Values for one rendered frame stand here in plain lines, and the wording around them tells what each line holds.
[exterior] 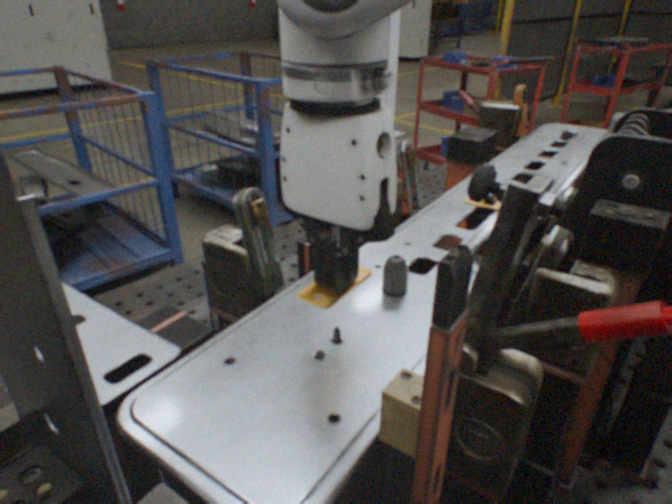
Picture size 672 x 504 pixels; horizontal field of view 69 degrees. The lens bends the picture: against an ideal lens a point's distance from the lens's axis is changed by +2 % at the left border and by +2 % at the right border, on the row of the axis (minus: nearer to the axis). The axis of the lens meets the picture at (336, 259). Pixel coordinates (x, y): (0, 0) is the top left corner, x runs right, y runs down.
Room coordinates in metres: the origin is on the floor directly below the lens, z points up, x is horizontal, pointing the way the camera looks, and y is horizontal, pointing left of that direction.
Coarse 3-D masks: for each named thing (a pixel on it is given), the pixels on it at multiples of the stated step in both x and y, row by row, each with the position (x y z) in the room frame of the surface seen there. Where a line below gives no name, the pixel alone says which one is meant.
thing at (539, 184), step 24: (480, 168) 0.33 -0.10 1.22; (480, 192) 0.32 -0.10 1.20; (504, 192) 0.32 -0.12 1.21; (528, 192) 0.30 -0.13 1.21; (504, 216) 0.31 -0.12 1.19; (528, 216) 0.30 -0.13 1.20; (504, 240) 0.30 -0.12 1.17; (528, 240) 0.32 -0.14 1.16; (480, 264) 0.31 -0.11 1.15; (504, 264) 0.30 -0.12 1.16; (480, 288) 0.31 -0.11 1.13; (504, 288) 0.31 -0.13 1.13; (480, 312) 0.31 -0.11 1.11; (480, 336) 0.31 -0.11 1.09
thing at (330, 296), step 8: (360, 272) 0.43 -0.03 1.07; (368, 272) 0.43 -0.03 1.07; (328, 280) 0.41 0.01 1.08; (360, 280) 0.41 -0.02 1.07; (304, 288) 0.40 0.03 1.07; (312, 288) 0.40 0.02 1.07; (320, 288) 0.40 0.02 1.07; (328, 288) 0.40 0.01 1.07; (352, 288) 0.40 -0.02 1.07; (304, 296) 0.38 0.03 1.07; (312, 296) 0.38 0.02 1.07; (328, 296) 0.38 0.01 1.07; (336, 296) 0.38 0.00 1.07; (344, 296) 0.39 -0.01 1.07; (312, 304) 0.37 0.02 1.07; (320, 304) 0.37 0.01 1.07; (328, 304) 0.37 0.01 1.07
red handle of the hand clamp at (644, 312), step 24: (600, 312) 0.28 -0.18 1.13; (624, 312) 0.27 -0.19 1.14; (648, 312) 0.26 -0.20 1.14; (504, 336) 0.31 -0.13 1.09; (528, 336) 0.30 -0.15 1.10; (552, 336) 0.29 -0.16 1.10; (576, 336) 0.28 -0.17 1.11; (600, 336) 0.27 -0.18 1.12; (624, 336) 0.26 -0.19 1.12; (648, 336) 0.26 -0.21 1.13
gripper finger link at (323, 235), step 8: (304, 216) 0.42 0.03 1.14; (304, 224) 0.42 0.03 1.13; (320, 224) 0.42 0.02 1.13; (320, 232) 0.42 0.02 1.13; (328, 232) 0.42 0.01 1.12; (320, 240) 0.41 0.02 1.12; (328, 240) 0.42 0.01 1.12; (336, 240) 0.43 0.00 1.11; (320, 248) 0.41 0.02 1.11; (328, 248) 0.41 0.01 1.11; (336, 248) 0.43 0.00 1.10; (320, 256) 0.40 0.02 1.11; (328, 256) 0.41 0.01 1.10; (320, 264) 0.40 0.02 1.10; (328, 264) 0.41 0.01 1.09; (320, 272) 0.40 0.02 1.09; (328, 272) 0.41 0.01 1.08; (320, 280) 0.40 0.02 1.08
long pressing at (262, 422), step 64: (576, 128) 1.33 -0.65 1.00; (448, 192) 0.86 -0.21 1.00; (384, 256) 0.60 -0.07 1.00; (256, 320) 0.45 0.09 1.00; (320, 320) 0.45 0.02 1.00; (384, 320) 0.45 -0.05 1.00; (192, 384) 0.34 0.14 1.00; (256, 384) 0.34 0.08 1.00; (320, 384) 0.34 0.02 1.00; (384, 384) 0.34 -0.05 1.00; (192, 448) 0.27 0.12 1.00; (256, 448) 0.27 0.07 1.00; (320, 448) 0.27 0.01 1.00
